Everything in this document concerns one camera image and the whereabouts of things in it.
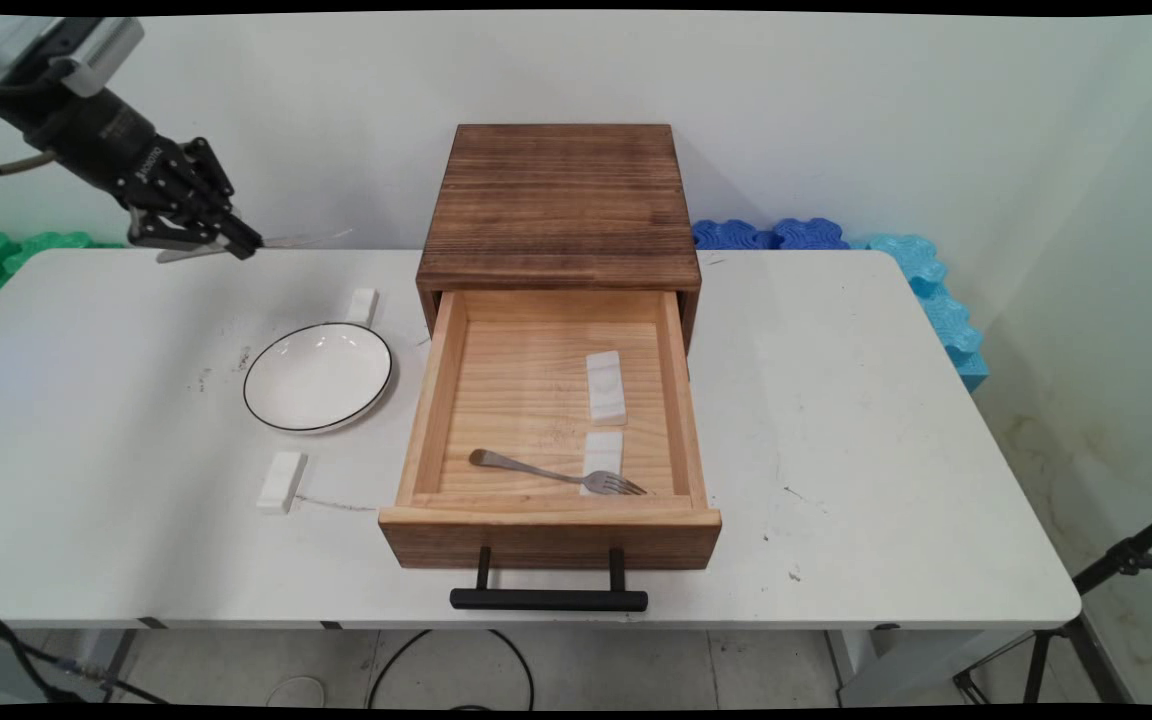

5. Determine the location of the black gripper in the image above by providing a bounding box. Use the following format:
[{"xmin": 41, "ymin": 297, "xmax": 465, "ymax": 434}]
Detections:
[{"xmin": 0, "ymin": 88, "xmax": 264, "ymax": 261}]

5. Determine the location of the black drawer handle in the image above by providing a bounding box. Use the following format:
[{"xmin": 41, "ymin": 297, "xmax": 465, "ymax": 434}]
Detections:
[{"xmin": 449, "ymin": 546, "xmax": 649, "ymax": 613}]

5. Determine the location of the white round floor disc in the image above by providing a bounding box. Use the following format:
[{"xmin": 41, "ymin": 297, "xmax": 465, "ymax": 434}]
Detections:
[{"xmin": 266, "ymin": 676, "xmax": 327, "ymax": 709}]

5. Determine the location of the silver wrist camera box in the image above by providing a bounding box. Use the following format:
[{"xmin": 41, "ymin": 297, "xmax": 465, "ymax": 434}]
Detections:
[{"xmin": 54, "ymin": 17, "xmax": 145, "ymax": 98}]

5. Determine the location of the black tripod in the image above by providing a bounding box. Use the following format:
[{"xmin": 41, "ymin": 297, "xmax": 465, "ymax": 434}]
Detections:
[{"xmin": 954, "ymin": 500, "xmax": 1152, "ymax": 706}]

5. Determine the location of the black cable with connector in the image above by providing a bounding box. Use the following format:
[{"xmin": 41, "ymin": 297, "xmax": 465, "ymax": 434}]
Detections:
[{"xmin": 0, "ymin": 597, "xmax": 173, "ymax": 707}]

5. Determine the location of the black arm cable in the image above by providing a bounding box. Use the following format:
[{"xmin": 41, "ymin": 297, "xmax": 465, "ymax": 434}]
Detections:
[{"xmin": 0, "ymin": 80, "xmax": 59, "ymax": 177}]

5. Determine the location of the white table leg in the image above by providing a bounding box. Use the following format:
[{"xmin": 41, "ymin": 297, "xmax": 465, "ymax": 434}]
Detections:
[
  {"xmin": 824, "ymin": 626, "xmax": 1037, "ymax": 707},
  {"xmin": 71, "ymin": 628, "xmax": 144, "ymax": 701}
]

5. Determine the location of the white plate with black rim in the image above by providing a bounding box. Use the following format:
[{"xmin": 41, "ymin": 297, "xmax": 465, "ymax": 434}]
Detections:
[{"xmin": 242, "ymin": 322, "xmax": 395, "ymax": 435}]

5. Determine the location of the silver table knife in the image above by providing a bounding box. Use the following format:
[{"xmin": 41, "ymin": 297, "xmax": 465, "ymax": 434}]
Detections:
[{"xmin": 156, "ymin": 228, "xmax": 353, "ymax": 264}]

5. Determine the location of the light wooden drawer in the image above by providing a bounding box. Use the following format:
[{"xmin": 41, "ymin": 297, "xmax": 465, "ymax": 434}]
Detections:
[{"xmin": 378, "ymin": 288, "xmax": 723, "ymax": 572}]

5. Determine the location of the silver metal fork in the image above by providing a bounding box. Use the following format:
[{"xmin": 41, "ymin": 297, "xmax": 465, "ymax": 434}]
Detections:
[{"xmin": 468, "ymin": 448, "xmax": 649, "ymax": 498}]

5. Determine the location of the black floor cable loop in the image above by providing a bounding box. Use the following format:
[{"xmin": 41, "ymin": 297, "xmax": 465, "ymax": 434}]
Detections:
[{"xmin": 366, "ymin": 628, "xmax": 537, "ymax": 711}]

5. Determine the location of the light blue foam mat piece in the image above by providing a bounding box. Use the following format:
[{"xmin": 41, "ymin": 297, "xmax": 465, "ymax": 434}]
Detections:
[
  {"xmin": 919, "ymin": 285, "xmax": 990, "ymax": 393},
  {"xmin": 851, "ymin": 233, "xmax": 949, "ymax": 298}
]

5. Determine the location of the dark wooden drawer cabinet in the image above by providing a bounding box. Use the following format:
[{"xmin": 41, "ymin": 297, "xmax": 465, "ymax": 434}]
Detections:
[{"xmin": 415, "ymin": 123, "xmax": 702, "ymax": 351}]

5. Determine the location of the dark blue foam mat piece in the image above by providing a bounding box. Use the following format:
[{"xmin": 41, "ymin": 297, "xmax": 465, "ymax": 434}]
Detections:
[
  {"xmin": 691, "ymin": 218, "xmax": 778, "ymax": 251},
  {"xmin": 772, "ymin": 217, "xmax": 852, "ymax": 251}
]

